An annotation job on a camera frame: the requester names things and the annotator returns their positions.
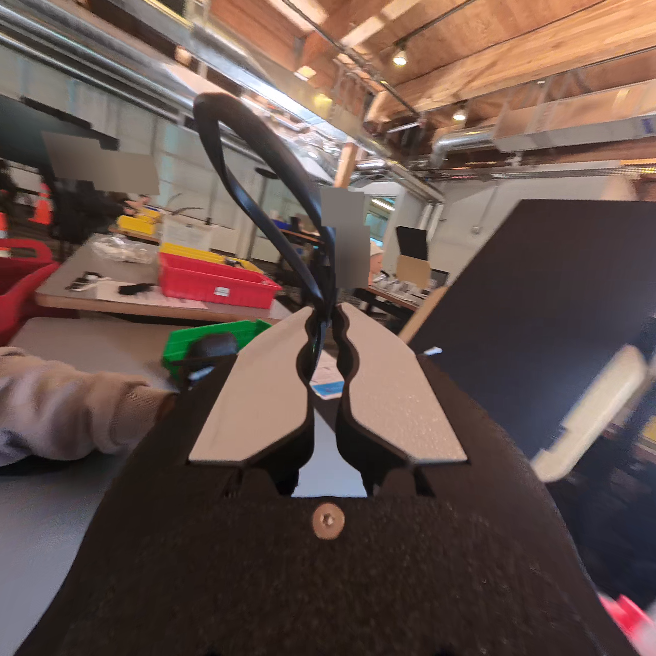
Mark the ceiling track spotlight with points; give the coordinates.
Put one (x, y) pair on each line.
(399, 57)
(459, 115)

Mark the printed paper sheet blue patch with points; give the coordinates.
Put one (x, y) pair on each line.
(328, 384)

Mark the red plastic bin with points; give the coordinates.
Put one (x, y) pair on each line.
(625, 620)

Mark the clear plastic box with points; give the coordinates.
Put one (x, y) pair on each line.
(187, 233)

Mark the green plastic bin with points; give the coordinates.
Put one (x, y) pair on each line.
(179, 346)

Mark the clear plastic bag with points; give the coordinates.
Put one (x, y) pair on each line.
(125, 248)

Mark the black board wooden frame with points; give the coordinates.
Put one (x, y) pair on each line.
(512, 307)

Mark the black cloth piece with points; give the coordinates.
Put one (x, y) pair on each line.
(87, 282)
(136, 289)

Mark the red plastic case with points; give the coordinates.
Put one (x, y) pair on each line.
(25, 292)

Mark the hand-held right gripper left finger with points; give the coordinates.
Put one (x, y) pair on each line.
(256, 405)

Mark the white board stand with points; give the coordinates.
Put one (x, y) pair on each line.
(589, 410)

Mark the wooden top desk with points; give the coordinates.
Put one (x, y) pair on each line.
(394, 297)

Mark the black board tan frame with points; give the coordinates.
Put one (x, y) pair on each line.
(412, 256)

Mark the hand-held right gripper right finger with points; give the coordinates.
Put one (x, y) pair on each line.
(405, 405)

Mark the red basket yellow rim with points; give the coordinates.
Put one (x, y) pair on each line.
(215, 282)

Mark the yellow plastic bin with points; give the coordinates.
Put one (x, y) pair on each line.
(136, 223)

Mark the orange traffic cone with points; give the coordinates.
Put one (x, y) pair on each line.
(43, 205)
(4, 235)

